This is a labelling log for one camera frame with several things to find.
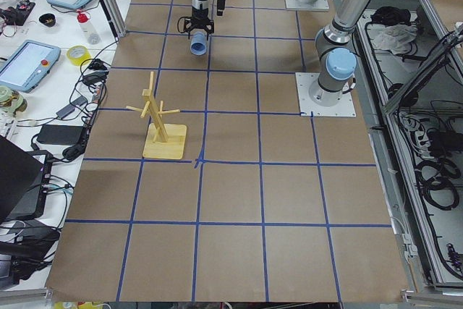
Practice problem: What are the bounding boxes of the light blue cup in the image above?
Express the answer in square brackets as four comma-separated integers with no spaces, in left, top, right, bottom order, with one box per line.
[190,32,207,56]

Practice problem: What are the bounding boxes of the clear bottle red cap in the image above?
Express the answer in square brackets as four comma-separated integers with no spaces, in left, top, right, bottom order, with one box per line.
[77,10,101,45]

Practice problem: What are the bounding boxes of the wooden mug tree stand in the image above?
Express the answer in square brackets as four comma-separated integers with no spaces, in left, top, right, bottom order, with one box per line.
[126,72,187,160]

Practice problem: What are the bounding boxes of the yellow tape roll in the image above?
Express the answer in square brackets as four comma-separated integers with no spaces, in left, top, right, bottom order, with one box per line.
[67,45,91,66]

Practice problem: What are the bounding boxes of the black bowl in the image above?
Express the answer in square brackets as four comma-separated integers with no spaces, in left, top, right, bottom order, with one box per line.
[39,13,56,27]

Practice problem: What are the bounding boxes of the near teach pendant tablet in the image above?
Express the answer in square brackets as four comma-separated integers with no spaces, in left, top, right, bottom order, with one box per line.
[1,40,61,93]

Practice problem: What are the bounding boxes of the black power adapter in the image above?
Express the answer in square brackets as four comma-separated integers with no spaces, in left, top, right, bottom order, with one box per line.
[37,124,84,145]

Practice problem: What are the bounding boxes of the white crumpled cloth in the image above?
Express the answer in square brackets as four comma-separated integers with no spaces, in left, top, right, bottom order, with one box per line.
[372,24,418,55]

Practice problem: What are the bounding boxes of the black laptop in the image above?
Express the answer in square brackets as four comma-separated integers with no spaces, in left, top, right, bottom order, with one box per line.
[1,137,52,222]

